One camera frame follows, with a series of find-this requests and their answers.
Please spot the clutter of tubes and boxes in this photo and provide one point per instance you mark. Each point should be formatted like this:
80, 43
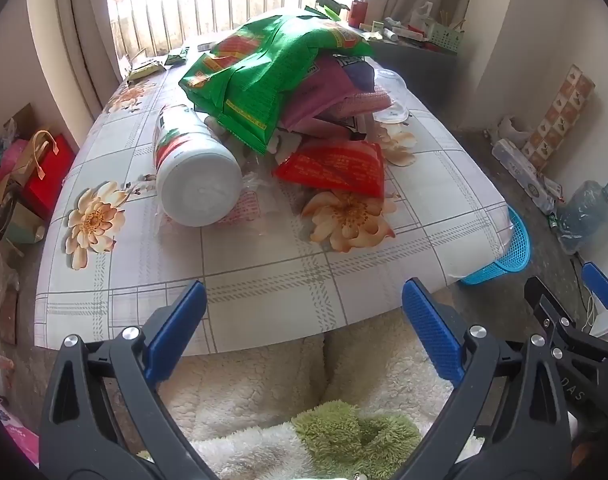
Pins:
388, 30

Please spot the clear plastic container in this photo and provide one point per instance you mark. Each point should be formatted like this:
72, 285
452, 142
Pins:
396, 110

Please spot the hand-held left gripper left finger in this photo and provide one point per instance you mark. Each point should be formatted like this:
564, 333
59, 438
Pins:
179, 325

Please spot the grey cabinet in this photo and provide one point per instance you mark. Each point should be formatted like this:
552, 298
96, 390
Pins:
428, 80

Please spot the metal window railing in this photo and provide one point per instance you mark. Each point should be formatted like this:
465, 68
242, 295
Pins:
184, 15

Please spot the green drink can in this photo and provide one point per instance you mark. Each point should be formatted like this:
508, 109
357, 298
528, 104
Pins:
553, 222

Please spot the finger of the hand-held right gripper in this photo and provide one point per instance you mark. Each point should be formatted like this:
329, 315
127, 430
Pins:
551, 310
601, 285

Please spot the white canister with red label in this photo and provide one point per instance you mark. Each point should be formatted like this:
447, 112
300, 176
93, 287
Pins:
199, 185

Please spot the patterned roll of flooring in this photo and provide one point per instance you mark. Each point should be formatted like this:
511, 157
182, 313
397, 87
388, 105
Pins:
558, 115

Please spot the toilet paper pack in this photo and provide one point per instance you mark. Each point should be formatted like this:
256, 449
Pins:
516, 165

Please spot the green snack bag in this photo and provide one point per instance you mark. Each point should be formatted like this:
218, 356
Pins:
264, 70

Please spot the clear plastic bag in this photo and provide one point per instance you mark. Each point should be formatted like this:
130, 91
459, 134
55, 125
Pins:
256, 205

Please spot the green packet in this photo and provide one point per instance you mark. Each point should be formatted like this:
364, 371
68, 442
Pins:
176, 55
144, 69

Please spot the red plastic snack bag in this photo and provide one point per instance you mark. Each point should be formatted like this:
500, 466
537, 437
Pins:
334, 165

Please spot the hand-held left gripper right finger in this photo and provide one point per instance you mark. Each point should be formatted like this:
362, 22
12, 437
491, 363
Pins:
431, 330

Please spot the blue plastic mesh basket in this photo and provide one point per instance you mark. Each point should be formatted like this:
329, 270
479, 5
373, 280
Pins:
513, 255

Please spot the pink floral blanket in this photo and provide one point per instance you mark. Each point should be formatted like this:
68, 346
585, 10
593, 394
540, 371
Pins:
19, 435

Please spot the pink packet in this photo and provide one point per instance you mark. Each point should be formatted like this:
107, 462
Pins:
319, 95

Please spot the green plastic basket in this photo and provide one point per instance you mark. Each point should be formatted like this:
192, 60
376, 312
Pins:
443, 35

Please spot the red bottle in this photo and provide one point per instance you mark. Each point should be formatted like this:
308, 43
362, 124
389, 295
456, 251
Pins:
358, 12

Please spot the green fuzzy cloth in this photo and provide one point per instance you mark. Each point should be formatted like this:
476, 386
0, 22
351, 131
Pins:
344, 435

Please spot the blue water jug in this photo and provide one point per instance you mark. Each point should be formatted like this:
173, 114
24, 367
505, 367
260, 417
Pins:
586, 210

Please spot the white plastic jug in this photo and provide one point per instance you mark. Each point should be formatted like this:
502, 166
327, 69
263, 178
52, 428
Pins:
426, 15

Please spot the red gift bag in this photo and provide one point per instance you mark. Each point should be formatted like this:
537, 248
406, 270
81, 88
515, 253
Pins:
46, 180

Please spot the white plastic bag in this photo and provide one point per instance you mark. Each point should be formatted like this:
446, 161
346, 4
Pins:
511, 132

